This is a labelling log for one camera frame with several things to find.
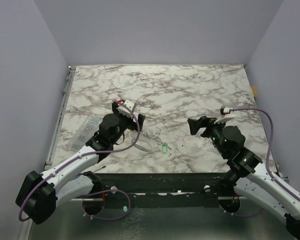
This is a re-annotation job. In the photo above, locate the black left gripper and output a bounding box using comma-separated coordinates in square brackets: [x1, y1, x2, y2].
[110, 103, 145, 145]

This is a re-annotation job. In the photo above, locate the wire keyring with keys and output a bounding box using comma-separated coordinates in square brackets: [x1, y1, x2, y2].
[133, 130, 166, 153]

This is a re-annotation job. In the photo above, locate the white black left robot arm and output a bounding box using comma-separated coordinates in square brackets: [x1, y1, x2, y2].
[15, 100, 146, 225]

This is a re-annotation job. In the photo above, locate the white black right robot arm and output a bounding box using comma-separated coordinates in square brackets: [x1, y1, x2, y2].
[187, 116, 300, 240]

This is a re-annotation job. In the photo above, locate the clear plastic compartment box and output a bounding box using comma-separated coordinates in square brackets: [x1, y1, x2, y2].
[67, 115, 102, 152]

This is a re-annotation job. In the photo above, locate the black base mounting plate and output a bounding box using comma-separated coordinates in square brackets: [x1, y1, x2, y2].
[41, 171, 256, 209]

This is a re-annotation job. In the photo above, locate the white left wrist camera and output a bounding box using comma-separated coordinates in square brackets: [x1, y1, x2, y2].
[116, 99, 136, 118]

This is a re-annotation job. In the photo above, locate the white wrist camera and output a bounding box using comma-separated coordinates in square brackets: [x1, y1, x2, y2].
[213, 106, 236, 125]
[116, 99, 136, 118]

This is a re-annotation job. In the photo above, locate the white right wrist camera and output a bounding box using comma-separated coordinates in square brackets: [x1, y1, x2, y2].
[213, 106, 236, 125]

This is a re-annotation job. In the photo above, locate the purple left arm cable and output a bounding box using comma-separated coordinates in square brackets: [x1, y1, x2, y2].
[18, 102, 144, 222]

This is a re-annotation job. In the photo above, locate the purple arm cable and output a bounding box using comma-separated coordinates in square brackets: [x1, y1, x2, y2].
[18, 102, 144, 222]
[222, 106, 300, 218]

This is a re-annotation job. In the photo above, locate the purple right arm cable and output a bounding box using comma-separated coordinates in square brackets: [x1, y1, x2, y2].
[222, 106, 300, 218]

